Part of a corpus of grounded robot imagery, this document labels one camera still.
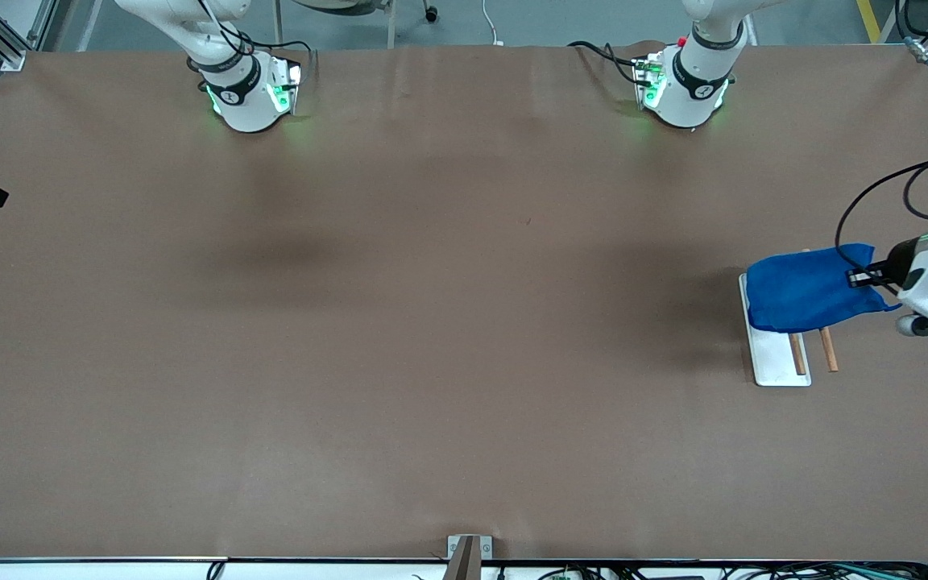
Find blue microfibre towel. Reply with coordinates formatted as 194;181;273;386
746;243;904;334

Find white towel rack wooden bars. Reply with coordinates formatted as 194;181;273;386
738;248;840;387

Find brown table cover sheet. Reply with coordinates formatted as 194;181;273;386
0;42;928;563

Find chair with caster wheels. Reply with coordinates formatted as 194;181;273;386
275;0;441;49

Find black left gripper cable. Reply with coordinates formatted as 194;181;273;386
834;0;928;275

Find cable bundle under table edge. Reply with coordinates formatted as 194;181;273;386
412;561;928;580

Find black arm base cable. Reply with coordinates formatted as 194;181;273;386
567;40;650;85
190;0;316;89

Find thin white cable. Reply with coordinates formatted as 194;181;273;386
482;0;505;47

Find grey metal mount bracket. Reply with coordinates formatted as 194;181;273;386
444;534;493;580

